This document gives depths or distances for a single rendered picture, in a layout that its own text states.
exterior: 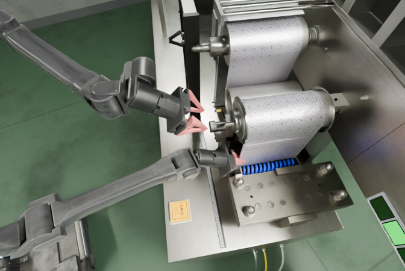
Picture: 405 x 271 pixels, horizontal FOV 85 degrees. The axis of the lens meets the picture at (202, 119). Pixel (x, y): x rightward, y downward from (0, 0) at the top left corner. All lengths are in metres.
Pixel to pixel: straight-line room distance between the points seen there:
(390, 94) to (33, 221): 0.90
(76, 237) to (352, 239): 1.90
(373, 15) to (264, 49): 0.31
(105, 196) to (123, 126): 1.66
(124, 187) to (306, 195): 0.61
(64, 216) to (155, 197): 1.30
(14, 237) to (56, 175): 1.57
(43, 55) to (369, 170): 0.90
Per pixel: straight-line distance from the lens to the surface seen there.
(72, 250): 1.76
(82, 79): 0.53
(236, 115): 0.65
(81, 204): 0.66
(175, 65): 1.37
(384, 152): 0.74
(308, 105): 0.70
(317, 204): 0.89
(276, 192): 0.85
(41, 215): 0.69
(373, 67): 0.73
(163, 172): 0.64
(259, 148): 0.75
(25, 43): 0.71
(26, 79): 3.23
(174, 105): 0.50
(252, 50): 0.74
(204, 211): 0.93
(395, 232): 0.80
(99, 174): 2.11
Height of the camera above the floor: 1.81
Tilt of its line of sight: 56 degrees down
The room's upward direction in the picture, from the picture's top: straight up
